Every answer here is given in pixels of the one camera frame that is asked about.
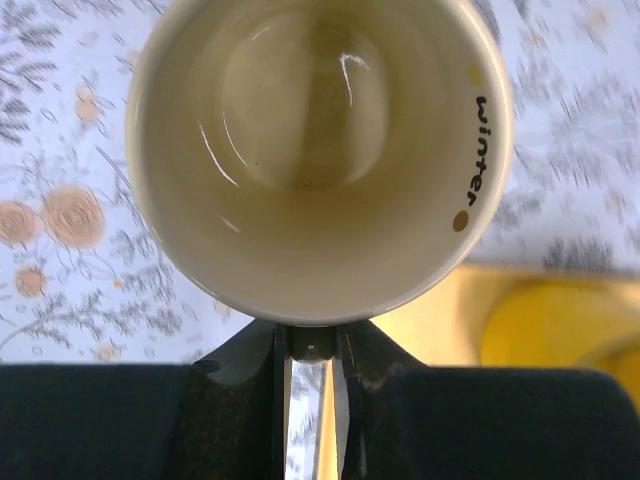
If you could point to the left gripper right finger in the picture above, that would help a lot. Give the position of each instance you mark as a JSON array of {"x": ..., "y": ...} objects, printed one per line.
[{"x": 402, "y": 419}]

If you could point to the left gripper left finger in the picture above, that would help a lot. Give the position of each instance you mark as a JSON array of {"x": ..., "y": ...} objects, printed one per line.
[{"x": 221, "y": 417}]

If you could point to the cream mug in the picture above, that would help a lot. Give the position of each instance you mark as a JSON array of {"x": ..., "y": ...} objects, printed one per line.
[{"x": 314, "y": 163}]

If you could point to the yellow glass cup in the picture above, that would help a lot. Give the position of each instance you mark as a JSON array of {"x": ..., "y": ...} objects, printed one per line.
[{"x": 561, "y": 326}]

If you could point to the yellow serving tray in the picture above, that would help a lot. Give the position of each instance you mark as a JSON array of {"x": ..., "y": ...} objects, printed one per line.
[{"x": 444, "y": 327}]

